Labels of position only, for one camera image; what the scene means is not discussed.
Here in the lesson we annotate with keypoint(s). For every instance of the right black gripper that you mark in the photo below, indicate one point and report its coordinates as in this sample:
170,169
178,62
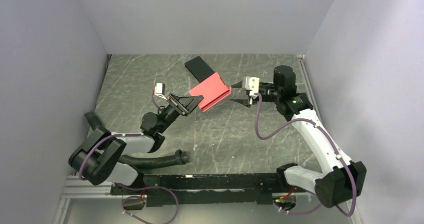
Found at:
245,102

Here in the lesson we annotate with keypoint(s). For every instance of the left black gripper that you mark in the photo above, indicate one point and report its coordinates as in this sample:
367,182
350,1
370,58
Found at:
184,105

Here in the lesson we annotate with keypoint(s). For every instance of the red paper box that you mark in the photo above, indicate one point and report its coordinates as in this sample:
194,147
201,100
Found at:
213,90

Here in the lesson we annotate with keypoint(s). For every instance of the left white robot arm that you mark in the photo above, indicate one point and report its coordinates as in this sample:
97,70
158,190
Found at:
97,158

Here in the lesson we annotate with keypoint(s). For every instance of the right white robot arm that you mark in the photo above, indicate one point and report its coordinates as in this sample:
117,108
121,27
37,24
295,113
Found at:
340,179

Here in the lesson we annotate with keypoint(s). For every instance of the black flat box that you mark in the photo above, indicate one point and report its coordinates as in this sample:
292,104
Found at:
199,69

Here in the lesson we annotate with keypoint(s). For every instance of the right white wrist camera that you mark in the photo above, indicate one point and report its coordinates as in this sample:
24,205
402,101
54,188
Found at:
251,85

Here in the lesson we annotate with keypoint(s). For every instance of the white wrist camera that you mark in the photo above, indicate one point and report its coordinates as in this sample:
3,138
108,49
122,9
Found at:
251,85
159,91

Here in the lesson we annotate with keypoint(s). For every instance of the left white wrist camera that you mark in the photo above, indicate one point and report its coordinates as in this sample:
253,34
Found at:
159,91

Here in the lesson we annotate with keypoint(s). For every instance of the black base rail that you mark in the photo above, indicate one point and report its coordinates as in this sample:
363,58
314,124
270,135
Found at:
259,188

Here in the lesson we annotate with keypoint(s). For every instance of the aluminium frame rail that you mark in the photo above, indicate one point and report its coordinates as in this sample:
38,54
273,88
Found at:
74,188

